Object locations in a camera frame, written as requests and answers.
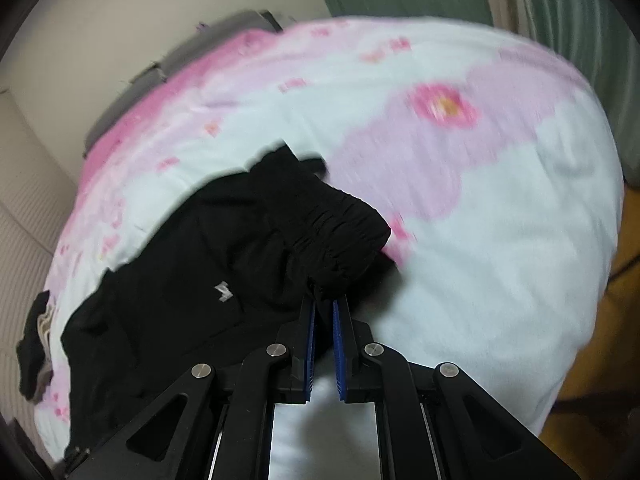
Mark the green curtain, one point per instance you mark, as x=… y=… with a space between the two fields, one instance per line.
x=500 y=5

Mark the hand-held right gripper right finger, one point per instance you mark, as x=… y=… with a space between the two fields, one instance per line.
x=339 y=345

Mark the black pants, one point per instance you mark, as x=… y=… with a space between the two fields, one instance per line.
x=240 y=255

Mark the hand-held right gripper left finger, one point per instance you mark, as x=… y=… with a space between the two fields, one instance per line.
x=310 y=340

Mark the pink floral blanket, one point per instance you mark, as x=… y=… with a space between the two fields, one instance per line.
x=450 y=240

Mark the dark cloth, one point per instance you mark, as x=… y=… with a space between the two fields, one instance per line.
x=31 y=355

